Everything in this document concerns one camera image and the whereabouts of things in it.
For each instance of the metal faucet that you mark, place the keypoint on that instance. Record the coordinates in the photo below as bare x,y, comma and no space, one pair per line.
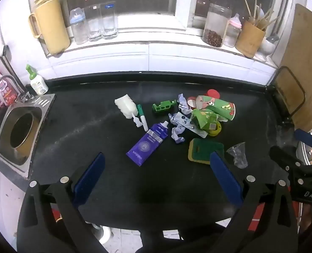
7,77

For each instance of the bundle of wooden chopsticks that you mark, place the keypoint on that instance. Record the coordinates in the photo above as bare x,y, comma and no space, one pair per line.
257,13

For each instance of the wooden cutting board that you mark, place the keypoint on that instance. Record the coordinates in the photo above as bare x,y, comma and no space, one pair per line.
303,58

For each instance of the clear plastic cup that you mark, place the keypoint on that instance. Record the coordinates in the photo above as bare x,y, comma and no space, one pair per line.
237,154

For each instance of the white sponge bottle brush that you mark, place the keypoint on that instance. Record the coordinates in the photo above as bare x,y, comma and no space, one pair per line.
125,105

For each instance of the green marker pen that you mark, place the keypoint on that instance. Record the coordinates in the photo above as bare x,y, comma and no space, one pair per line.
143,118

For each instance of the pale blue wrapper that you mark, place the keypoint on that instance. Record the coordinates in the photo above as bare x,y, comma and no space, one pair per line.
177,135
183,102

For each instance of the purple toothpaste tube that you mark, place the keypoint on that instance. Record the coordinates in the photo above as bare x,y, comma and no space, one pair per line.
146,145

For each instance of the green paper carton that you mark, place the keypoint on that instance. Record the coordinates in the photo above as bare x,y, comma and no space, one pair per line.
203,120

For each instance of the white ceramic jar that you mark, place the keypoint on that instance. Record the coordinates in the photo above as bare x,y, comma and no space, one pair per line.
268,46

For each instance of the green yellow scrub sponge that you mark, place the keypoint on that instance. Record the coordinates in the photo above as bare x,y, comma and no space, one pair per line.
202,149

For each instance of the green cap soap bottle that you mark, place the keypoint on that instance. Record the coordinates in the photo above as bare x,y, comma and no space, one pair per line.
38,84

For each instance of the yellow tape roll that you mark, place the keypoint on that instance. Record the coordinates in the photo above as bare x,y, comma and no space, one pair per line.
216,129

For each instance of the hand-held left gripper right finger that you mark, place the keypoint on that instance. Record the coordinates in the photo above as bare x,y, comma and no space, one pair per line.
225,179

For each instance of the green plastic toy piece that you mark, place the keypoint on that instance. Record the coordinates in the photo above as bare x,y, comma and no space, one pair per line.
162,107

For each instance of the glass jar with red beans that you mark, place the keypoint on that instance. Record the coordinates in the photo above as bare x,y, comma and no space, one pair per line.
215,26

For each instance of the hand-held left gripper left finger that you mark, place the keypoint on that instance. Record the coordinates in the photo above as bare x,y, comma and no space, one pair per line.
90,176

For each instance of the pink cap baby bottle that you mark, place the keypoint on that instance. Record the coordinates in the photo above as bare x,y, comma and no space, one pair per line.
233,31

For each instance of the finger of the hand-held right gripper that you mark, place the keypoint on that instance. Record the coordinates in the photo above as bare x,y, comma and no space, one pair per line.
307,137
285,158

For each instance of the blue cap baby bottle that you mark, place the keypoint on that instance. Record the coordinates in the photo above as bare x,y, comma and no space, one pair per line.
78,27

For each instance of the yellow plastic pitcher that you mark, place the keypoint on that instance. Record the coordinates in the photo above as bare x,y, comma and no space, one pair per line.
54,26

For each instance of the white head dish brush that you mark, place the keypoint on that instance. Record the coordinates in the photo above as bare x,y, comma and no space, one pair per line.
4,50

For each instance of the bamboo chopstick holder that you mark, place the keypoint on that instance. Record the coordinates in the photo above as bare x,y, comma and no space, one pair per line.
250,40

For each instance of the stainless steel sink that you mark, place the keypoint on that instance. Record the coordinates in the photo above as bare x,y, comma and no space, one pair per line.
8,147

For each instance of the clear glass tumbler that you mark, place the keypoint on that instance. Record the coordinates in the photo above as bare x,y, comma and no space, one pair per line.
109,21
94,23

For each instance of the red printed packet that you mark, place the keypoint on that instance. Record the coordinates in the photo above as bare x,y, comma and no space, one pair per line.
7,93

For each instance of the metal pot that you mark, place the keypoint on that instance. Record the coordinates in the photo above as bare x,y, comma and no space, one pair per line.
307,155

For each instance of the clear plastic blister pack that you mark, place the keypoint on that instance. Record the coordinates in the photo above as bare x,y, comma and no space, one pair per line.
183,122

